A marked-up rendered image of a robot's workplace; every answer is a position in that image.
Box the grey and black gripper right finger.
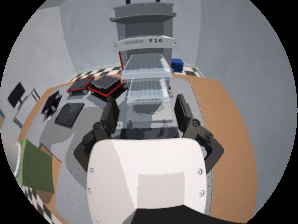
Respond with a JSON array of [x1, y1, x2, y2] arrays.
[[174, 94, 224, 175]]

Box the white microplate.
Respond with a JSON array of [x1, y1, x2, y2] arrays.
[[127, 81, 170, 105], [120, 54, 173, 83]]

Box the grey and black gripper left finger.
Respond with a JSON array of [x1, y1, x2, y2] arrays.
[[73, 97, 120, 172]]

